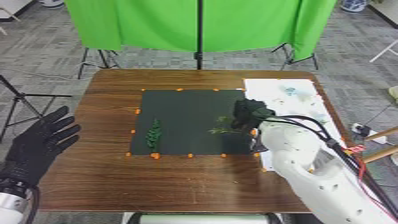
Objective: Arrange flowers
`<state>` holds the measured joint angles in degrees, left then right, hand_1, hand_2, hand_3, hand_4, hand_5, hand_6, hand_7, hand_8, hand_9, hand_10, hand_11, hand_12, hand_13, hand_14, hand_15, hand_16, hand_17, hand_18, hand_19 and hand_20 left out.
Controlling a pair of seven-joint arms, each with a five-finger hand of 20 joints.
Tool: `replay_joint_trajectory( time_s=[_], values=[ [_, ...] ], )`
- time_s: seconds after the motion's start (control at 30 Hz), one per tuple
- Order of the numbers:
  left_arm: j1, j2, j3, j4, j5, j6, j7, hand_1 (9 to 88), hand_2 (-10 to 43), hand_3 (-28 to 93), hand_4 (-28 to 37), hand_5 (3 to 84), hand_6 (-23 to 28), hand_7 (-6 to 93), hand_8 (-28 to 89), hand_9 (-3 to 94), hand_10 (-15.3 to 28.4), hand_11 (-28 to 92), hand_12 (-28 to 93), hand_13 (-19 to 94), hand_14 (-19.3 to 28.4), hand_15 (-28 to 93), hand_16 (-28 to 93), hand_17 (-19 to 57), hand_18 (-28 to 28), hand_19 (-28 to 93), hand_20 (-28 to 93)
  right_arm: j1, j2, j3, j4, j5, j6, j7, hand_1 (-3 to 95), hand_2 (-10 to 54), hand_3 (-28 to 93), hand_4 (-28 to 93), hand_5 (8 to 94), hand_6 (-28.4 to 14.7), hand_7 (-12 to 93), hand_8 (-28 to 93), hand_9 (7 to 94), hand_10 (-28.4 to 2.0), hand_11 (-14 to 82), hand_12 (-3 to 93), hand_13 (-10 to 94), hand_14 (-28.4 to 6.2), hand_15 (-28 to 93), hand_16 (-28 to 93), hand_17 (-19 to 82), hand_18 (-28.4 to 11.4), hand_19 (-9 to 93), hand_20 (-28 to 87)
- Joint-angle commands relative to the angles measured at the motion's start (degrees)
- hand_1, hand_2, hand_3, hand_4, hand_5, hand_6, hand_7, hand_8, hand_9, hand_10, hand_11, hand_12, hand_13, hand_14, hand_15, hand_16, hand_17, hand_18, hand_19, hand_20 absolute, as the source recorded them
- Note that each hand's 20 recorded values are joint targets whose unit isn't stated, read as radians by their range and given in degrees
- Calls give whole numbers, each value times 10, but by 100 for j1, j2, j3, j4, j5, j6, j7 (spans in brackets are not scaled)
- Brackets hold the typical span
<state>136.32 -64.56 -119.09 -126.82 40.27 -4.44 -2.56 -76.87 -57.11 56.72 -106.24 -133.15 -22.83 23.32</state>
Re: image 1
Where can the blue flower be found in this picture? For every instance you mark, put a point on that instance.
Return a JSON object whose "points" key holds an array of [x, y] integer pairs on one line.
{"points": [[290, 90]]}

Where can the black stand legs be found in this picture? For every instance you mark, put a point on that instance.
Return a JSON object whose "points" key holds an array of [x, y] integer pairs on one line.
{"points": [[292, 55], [102, 60]]}

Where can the pale grey bar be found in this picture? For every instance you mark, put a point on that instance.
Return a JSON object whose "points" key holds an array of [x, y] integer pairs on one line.
{"points": [[201, 219]]}

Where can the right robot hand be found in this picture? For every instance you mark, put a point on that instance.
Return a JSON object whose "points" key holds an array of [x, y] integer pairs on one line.
{"points": [[249, 111]]}

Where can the black tripod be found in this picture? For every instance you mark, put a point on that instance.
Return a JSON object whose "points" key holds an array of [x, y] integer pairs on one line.
{"points": [[20, 98]]}

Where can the wooden sticks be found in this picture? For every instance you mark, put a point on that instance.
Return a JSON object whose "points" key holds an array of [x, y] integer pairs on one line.
{"points": [[383, 143]]}

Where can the dark mat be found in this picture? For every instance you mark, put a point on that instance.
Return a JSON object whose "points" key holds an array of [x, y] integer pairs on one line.
{"points": [[184, 123]]}

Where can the blue and white vase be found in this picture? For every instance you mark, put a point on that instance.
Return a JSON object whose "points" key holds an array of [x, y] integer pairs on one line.
{"points": [[354, 5], [52, 2]]}

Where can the white sheet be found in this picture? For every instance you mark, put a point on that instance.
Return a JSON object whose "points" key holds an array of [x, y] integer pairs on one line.
{"points": [[285, 100]]}

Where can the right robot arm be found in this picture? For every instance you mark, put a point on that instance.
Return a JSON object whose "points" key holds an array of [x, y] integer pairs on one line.
{"points": [[303, 166]]}

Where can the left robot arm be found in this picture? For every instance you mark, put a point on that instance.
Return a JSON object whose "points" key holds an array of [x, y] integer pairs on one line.
{"points": [[9, 203]]}

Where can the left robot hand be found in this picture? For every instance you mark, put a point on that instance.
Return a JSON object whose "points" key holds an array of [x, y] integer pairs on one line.
{"points": [[36, 146]]}

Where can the black stand pole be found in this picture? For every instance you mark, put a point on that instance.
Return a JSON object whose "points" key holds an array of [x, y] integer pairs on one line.
{"points": [[200, 33]]}

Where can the green sprig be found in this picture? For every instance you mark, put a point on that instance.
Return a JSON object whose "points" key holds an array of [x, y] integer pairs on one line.
{"points": [[223, 129], [153, 135]]}

